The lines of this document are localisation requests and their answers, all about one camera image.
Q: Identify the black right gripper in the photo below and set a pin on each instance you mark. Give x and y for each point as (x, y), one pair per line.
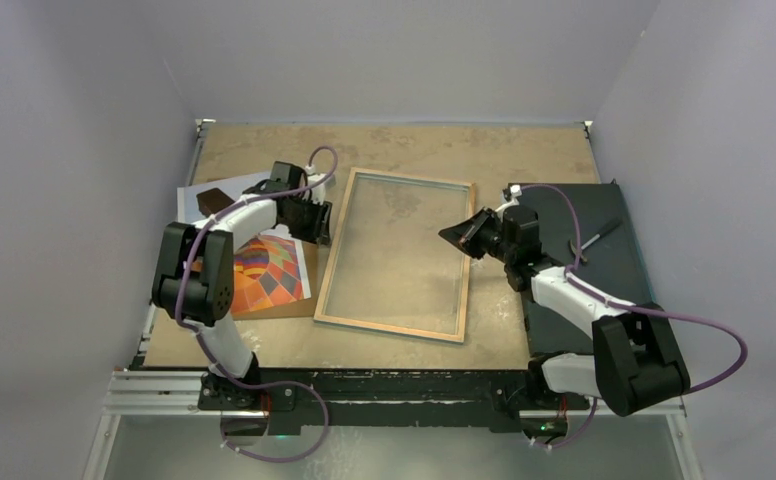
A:
(466, 233)

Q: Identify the brown cardboard backing board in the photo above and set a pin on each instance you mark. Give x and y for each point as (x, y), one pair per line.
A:
(273, 277)

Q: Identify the dark green flat box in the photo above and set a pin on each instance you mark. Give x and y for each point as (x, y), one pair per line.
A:
(614, 263)

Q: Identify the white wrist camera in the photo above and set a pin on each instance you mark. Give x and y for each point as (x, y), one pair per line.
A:
(510, 197)
(319, 183)

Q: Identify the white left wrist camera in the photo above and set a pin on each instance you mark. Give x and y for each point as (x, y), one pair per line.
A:
(319, 183)

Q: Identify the aluminium front rail frame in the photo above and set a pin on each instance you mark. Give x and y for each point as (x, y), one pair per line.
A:
(151, 428)

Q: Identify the hot air balloon photo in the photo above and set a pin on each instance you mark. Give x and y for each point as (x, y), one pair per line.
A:
(188, 209)

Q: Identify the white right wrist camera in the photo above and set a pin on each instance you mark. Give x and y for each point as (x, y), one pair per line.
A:
(510, 197)

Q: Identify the clear acrylic glazing sheet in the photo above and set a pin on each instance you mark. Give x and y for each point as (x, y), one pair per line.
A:
(394, 255)

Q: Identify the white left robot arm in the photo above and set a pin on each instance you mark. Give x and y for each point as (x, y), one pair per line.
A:
(194, 276)

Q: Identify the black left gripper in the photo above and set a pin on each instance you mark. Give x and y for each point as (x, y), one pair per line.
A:
(318, 230)

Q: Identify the blue wooden picture frame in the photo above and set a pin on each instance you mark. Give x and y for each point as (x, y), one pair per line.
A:
(394, 255)

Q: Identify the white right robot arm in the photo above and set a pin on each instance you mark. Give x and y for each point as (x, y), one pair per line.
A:
(635, 362)

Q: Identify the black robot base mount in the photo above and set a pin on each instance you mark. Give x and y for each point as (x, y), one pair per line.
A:
(502, 401)

